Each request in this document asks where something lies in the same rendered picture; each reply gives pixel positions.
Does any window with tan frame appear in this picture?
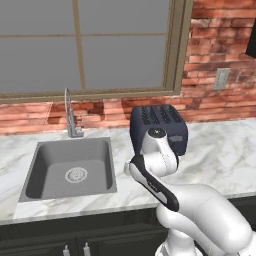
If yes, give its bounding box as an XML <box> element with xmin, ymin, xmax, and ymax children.
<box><xmin>0</xmin><ymin>0</ymin><xmax>195</xmax><ymax>105</ymax></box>

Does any grey kitchen sink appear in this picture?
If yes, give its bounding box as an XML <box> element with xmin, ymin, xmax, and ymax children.
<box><xmin>18</xmin><ymin>136</ymin><xmax>118</xmax><ymax>203</ymax></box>

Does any dark blue four-slot toaster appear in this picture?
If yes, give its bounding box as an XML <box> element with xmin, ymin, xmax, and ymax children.
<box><xmin>129</xmin><ymin>104</ymin><xmax>189</xmax><ymax>163</ymax></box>

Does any grey wall socket plate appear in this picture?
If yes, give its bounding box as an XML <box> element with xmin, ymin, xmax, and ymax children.
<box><xmin>212</xmin><ymin>67</ymin><xmax>231</xmax><ymax>91</ymax></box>

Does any dark wall cabinet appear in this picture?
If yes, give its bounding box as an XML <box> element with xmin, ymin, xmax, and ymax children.
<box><xmin>245</xmin><ymin>32</ymin><xmax>256</xmax><ymax>60</ymax></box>

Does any silver sink tap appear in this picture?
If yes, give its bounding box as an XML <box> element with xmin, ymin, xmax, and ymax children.
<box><xmin>63</xmin><ymin>87</ymin><xmax>85</xmax><ymax>139</ymax></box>

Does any black cupboard door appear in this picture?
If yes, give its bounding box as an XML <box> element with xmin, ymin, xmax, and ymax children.
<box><xmin>75</xmin><ymin>224</ymin><xmax>169</xmax><ymax>256</ymax></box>
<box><xmin>0</xmin><ymin>234</ymin><xmax>77</xmax><ymax>256</ymax></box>

